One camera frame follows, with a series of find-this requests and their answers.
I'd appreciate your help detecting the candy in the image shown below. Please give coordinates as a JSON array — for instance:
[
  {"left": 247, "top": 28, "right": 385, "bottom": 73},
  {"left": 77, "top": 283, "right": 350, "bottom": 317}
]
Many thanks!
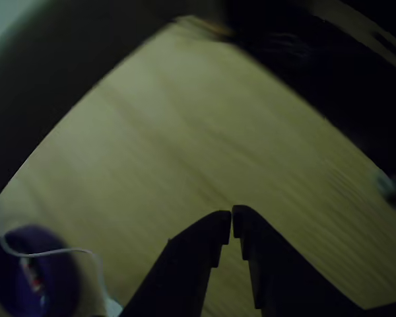
[{"left": 18, "top": 256, "right": 49, "bottom": 306}]

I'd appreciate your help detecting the purple round bowl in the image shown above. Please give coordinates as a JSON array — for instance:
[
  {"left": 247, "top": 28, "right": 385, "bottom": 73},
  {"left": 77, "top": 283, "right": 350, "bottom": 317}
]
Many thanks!
[{"left": 0, "top": 223, "right": 84, "bottom": 317}]

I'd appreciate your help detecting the white USB cable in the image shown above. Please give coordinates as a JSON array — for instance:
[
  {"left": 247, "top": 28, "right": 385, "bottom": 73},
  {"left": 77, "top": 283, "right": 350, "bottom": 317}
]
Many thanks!
[{"left": 0, "top": 233, "right": 123, "bottom": 314}]

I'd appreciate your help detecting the metal bracket plate with hole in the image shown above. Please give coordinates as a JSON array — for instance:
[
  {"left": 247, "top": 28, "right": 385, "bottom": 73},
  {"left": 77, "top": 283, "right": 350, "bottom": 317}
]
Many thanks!
[{"left": 374, "top": 170, "right": 396, "bottom": 203}]

